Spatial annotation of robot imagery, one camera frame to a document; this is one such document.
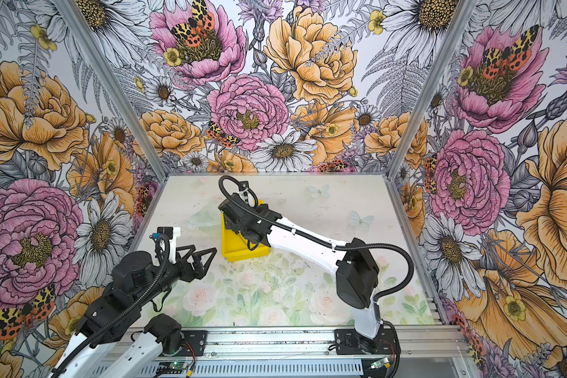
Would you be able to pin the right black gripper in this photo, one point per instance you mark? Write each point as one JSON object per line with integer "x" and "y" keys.
{"x": 231, "y": 224}

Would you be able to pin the right green circuit board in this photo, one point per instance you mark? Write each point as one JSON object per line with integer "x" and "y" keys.
{"x": 382, "y": 363}

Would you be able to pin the aluminium front rail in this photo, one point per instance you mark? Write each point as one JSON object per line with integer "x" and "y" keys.
{"x": 414, "y": 341}

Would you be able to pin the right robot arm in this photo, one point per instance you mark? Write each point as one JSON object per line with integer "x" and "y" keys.
{"x": 351, "y": 263}

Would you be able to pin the left green circuit board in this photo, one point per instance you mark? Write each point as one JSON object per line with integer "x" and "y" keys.
{"x": 176, "y": 367}

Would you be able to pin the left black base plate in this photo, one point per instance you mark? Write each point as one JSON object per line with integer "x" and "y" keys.
{"x": 193, "y": 343}

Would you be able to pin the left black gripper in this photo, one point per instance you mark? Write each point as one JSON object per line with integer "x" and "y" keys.
{"x": 199, "y": 272}

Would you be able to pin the green circuit board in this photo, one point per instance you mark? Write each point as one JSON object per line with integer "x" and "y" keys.
{"x": 176, "y": 367}
{"x": 382, "y": 363}

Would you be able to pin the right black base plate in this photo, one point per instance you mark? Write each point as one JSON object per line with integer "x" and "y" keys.
{"x": 349, "y": 342}

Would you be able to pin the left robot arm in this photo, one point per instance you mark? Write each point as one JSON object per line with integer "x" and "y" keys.
{"x": 137, "y": 280}

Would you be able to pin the yellow plastic bin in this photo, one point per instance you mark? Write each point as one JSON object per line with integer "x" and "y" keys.
{"x": 235, "y": 248}

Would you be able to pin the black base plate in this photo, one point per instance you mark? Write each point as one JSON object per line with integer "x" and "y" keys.
{"x": 193, "y": 343}
{"x": 349, "y": 342}

